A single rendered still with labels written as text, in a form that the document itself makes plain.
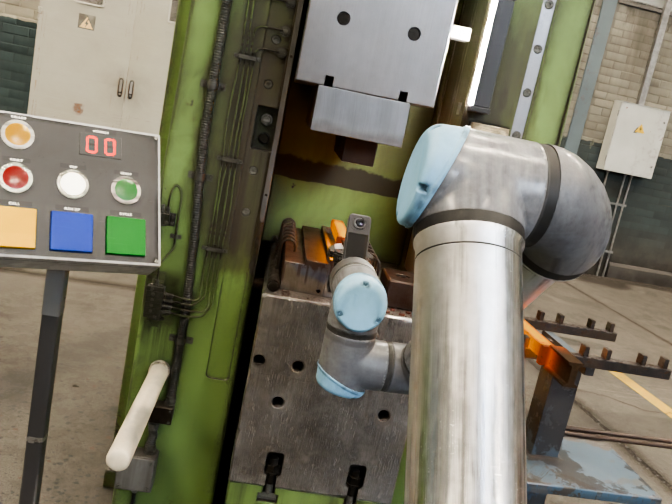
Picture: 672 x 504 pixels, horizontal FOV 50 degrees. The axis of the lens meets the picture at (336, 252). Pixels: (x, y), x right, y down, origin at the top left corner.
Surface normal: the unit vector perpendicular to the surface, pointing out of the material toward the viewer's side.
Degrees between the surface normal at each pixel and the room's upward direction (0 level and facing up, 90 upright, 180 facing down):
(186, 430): 90
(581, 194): 76
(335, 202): 90
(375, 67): 90
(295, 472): 90
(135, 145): 60
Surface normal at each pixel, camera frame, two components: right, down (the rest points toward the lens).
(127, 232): 0.51, -0.25
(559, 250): -0.01, 0.85
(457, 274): -0.32, -0.40
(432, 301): -0.72, -0.33
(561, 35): 0.06, 0.22
